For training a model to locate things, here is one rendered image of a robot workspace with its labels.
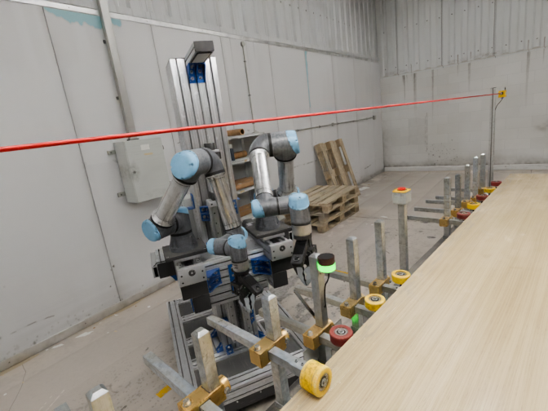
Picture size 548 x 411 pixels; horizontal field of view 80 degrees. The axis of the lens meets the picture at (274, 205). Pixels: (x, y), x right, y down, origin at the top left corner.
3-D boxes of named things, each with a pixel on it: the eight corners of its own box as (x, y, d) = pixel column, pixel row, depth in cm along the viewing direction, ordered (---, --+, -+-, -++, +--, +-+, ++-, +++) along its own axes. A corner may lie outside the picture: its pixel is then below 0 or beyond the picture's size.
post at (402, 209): (399, 281, 181) (395, 203, 170) (402, 278, 184) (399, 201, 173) (407, 284, 178) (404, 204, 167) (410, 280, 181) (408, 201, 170)
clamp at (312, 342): (303, 346, 121) (302, 333, 120) (324, 327, 131) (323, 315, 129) (315, 351, 118) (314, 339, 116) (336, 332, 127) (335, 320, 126)
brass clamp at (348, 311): (339, 315, 139) (338, 304, 138) (355, 300, 148) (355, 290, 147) (351, 320, 135) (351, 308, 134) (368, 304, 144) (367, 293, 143)
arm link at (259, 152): (244, 130, 158) (250, 207, 126) (266, 127, 158) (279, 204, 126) (247, 149, 166) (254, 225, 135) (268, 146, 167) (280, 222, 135)
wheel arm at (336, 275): (324, 277, 178) (324, 270, 177) (328, 275, 180) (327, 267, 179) (404, 299, 148) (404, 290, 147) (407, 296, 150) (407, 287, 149)
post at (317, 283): (320, 367, 129) (307, 254, 118) (324, 361, 132) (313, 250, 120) (327, 370, 127) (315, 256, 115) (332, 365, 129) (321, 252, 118)
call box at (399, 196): (392, 205, 170) (391, 191, 168) (398, 201, 175) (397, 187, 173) (406, 206, 165) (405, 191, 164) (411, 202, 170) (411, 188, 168)
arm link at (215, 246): (221, 248, 158) (240, 249, 152) (206, 257, 148) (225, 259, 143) (218, 232, 156) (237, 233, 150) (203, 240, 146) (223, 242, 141)
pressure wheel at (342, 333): (327, 360, 116) (324, 332, 113) (339, 347, 122) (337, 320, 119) (346, 369, 111) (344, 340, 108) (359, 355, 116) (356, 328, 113)
